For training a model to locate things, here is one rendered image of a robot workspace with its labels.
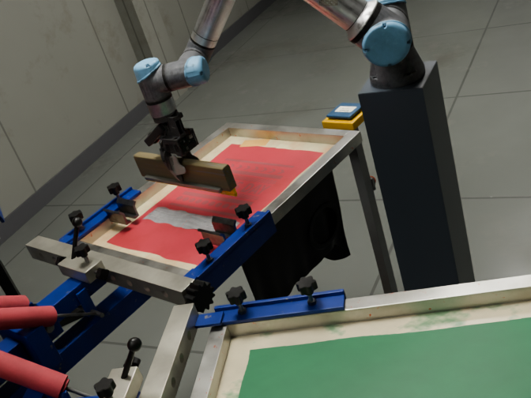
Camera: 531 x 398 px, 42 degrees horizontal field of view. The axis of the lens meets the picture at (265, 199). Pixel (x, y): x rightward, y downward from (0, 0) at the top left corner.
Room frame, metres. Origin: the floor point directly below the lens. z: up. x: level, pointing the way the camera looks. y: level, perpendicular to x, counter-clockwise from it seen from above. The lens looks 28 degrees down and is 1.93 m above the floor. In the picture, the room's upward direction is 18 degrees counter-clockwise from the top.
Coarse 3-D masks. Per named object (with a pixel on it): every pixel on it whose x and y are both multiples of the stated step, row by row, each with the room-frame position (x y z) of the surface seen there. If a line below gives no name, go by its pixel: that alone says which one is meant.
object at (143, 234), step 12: (216, 156) 2.22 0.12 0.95; (228, 156) 2.18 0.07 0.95; (240, 156) 2.15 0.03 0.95; (252, 156) 2.12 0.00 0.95; (264, 156) 2.09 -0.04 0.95; (180, 192) 2.04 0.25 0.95; (156, 204) 2.01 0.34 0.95; (168, 204) 1.98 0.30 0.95; (144, 216) 1.95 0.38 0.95; (132, 228) 1.90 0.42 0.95; (144, 228) 1.88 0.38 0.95; (156, 228) 1.85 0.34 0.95; (168, 228) 1.83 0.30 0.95; (108, 240) 1.88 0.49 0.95; (120, 240) 1.85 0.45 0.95; (132, 240) 1.83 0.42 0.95; (144, 240) 1.80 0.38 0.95; (156, 240) 1.78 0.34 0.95
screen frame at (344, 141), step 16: (224, 128) 2.36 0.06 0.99; (240, 128) 2.31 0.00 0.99; (256, 128) 2.26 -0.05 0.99; (272, 128) 2.22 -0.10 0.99; (288, 128) 2.17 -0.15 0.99; (304, 128) 2.13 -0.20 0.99; (208, 144) 2.27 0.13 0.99; (336, 144) 1.94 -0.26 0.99; (352, 144) 1.94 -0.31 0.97; (320, 160) 1.87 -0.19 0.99; (336, 160) 1.87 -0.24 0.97; (304, 176) 1.80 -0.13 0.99; (320, 176) 1.81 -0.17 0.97; (144, 192) 2.06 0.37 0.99; (288, 192) 1.74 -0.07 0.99; (304, 192) 1.76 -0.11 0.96; (272, 208) 1.68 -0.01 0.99; (288, 208) 1.70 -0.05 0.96; (112, 224) 1.95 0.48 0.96; (80, 240) 1.87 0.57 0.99; (112, 256) 1.71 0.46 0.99; (128, 256) 1.68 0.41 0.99; (176, 272) 1.52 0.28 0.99
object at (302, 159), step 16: (272, 160) 2.05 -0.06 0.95; (288, 160) 2.01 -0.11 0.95; (304, 160) 1.97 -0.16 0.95; (288, 176) 1.90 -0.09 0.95; (272, 192) 1.84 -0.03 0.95; (256, 208) 1.77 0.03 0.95; (240, 224) 1.71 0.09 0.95; (176, 240) 1.74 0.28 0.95; (192, 240) 1.71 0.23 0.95; (160, 256) 1.69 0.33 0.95; (176, 256) 1.66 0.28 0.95; (192, 256) 1.63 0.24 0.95
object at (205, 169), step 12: (144, 156) 1.96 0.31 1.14; (156, 156) 1.93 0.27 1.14; (144, 168) 1.97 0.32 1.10; (156, 168) 1.92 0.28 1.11; (192, 168) 1.80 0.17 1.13; (204, 168) 1.76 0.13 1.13; (216, 168) 1.73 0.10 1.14; (228, 168) 1.73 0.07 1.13; (192, 180) 1.82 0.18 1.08; (204, 180) 1.78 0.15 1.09; (216, 180) 1.74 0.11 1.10; (228, 180) 1.72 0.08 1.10
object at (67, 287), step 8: (72, 280) 1.56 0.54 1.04; (80, 280) 1.55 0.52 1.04; (96, 280) 1.56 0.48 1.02; (104, 280) 1.58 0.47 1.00; (56, 288) 1.55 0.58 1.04; (64, 288) 1.54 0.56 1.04; (72, 288) 1.52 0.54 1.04; (80, 288) 1.53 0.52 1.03; (88, 288) 1.54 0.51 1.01; (96, 288) 1.56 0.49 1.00; (48, 296) 1.52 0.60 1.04; (56, 296) 1.51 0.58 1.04; (64, 296) 1.50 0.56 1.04; (72, 296) 1.51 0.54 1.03; (40, 304) 1.50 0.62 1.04; (48, 304) 1.49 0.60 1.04; (56, 304) 1.48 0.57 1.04; (64, 304) 1.49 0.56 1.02; (72, 304) 1.50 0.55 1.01; (80, 304) 1.52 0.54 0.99; (64, 312) 1.48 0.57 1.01
